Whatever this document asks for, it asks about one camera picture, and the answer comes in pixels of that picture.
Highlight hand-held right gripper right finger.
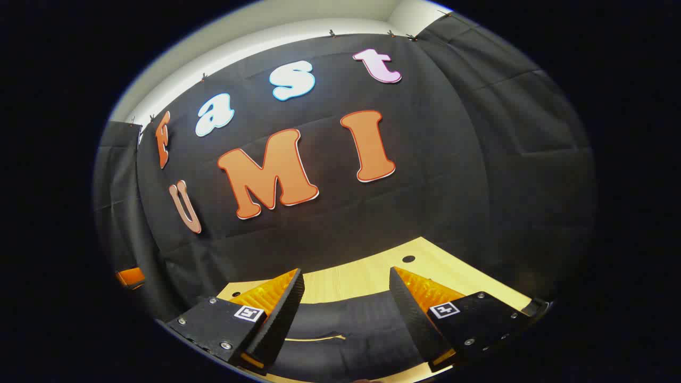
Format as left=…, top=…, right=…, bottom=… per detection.
left=389, top=266, right=534, bottom=369

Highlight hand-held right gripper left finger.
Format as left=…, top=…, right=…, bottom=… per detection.
left=167, top=268, right=305, bottom=371

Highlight dark blue jeans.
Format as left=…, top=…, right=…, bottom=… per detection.
left=266, top=289, right=434, bottom=382

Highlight black backdrop cloth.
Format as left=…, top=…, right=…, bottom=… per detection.
left=93, top=11, right=596, bottom=322

